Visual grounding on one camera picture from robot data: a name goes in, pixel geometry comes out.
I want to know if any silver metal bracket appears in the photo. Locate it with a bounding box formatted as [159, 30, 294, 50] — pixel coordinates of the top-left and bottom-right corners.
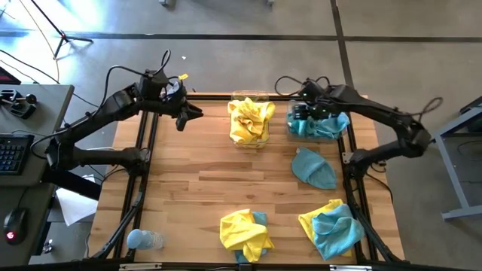
[118, 262, 163, 271]
[329, 264, 373, 271]

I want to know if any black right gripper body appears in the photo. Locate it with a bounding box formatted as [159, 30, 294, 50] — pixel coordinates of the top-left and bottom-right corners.
[306, 99, 338, 121]

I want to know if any black tripod stand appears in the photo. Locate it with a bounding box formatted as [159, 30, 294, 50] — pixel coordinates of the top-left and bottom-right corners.
[29, 0, 94, 60]

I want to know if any grey metal table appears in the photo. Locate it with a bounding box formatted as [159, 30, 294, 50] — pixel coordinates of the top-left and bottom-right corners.
[415, 96, 482, 221]

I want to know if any clear plastic basket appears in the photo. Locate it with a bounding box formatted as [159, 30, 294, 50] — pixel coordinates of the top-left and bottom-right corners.
[285, 96, 349, 142]
[228, 89, 270, 149]

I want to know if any black metal table frame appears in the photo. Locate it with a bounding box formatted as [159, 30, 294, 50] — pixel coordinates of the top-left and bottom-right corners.
[91, 93, 407, 264]

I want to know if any black desk mount clamp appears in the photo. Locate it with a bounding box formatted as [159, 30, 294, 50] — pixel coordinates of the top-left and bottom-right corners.
[0, 88, 38, 120]

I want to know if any clear plastic water bottle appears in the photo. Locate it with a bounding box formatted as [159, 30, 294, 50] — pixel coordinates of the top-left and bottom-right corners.
[126, 228, 167, 251]

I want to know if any black computer mouse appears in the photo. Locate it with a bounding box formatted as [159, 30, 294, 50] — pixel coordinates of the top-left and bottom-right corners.
[2, 206, 29, 246]

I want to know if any white paper sheet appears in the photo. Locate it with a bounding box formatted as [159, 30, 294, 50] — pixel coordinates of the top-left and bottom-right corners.
[55, 176, 99, 227]

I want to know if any grey desk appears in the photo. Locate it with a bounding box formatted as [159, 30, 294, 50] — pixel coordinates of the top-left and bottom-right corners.
[0, 84, 75, 266]

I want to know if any black monitor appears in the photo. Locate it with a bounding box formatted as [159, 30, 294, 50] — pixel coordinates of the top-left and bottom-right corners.
[0, 66, 23, 86]

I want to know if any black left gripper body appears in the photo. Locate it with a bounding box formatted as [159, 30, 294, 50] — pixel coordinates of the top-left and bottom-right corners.
[165, 80, 188, 114]

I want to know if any black keyboard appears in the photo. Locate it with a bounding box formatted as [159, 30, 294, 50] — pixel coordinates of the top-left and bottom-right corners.
[0, 133, 35, 177]

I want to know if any black desk support beam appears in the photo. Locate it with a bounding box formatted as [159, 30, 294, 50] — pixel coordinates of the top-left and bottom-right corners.
[40, 165, 103, 201]

